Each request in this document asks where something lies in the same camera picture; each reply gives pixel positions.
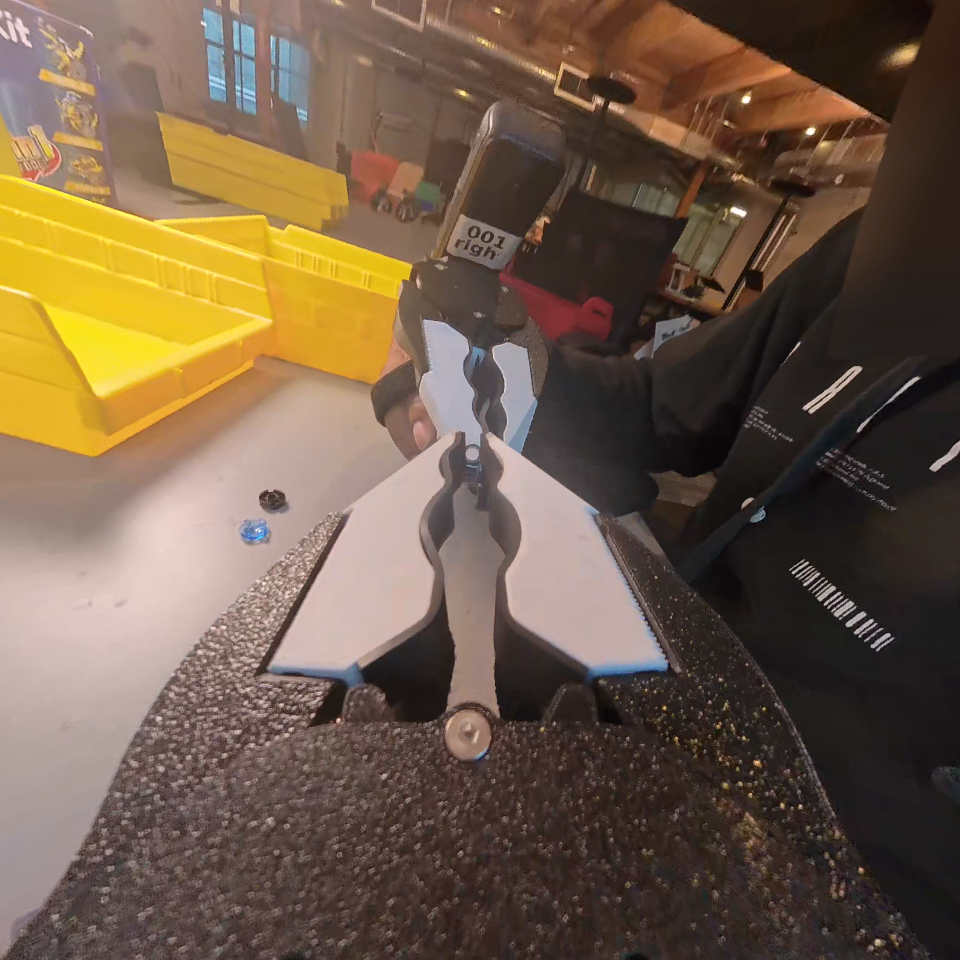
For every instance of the wide yellow plastic bin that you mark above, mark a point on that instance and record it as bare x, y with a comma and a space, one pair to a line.
113, 359

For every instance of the black jointed link piece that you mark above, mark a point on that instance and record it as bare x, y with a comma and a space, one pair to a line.
480, 479

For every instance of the red plastic case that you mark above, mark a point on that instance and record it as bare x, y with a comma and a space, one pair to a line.
563, 308

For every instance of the black office chair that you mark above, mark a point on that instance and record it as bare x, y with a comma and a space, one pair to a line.
623, 255

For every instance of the robot kit box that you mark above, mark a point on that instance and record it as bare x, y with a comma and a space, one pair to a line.
53, 98

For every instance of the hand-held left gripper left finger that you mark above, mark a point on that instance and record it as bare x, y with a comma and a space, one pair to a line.
360, 591

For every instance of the small black round pulley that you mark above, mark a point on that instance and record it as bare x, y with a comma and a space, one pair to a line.
274, 499

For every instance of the small blue round piece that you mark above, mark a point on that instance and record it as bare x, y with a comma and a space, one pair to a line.
255, 531

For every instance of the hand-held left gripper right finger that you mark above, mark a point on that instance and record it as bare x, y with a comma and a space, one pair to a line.
578, 585

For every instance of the red wheeled cart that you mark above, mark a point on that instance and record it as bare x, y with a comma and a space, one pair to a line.
390, 179

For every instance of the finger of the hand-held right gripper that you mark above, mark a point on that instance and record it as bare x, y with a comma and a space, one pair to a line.
447, 382
518, 389

